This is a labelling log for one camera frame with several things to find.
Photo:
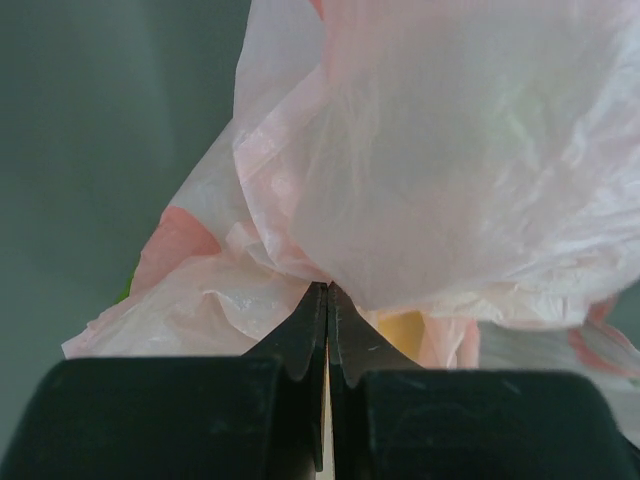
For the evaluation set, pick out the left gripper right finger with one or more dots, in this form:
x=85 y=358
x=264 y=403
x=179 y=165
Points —
x=393 y=419

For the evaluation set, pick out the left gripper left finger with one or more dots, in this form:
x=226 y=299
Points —
x=259 y=415

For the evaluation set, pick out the pink plastic bag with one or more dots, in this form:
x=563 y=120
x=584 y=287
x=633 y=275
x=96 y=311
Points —
x=473 y=165

